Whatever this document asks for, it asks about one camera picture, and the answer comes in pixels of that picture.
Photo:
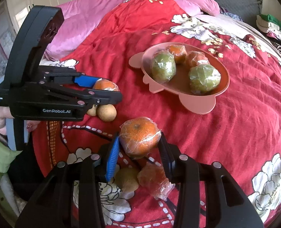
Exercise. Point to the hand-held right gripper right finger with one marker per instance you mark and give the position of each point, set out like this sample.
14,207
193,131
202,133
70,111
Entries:
167,163

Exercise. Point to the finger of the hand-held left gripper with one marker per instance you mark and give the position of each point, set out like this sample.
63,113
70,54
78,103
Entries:
104,97
87,80

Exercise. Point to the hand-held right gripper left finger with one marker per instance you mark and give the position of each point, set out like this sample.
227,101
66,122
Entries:
113,161

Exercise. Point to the plastic-wrapped orange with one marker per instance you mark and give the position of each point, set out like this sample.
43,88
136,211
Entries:
140,136
152,178
196,58
106,85
178,52

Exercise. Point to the brown longan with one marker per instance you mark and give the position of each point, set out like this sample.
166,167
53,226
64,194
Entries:
91,111
127,179
107,113

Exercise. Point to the large green fruit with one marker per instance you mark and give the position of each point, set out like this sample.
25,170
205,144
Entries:
163,67

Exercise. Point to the pink plastic plate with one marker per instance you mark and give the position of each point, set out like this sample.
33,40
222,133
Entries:
176,85

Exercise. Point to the small green fruit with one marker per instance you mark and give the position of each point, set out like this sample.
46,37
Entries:
204,78

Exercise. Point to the person's left forearm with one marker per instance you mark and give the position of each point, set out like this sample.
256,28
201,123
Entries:
0,154

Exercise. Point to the pink velvet blanket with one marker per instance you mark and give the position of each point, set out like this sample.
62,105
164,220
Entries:
83,23

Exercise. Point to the red floral blanket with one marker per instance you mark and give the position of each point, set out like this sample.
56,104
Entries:
225,135

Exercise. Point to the dark cloth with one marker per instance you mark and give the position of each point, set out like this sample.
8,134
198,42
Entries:
24,171

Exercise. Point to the blue patterned cloth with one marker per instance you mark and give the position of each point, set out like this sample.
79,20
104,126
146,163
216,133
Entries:
229,14

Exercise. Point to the striped black white garment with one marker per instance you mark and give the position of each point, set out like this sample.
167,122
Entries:
279,45

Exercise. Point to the pile of folded clothes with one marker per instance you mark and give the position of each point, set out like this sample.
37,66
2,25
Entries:
269,28

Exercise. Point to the green folded garment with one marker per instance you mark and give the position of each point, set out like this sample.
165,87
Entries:
270,19

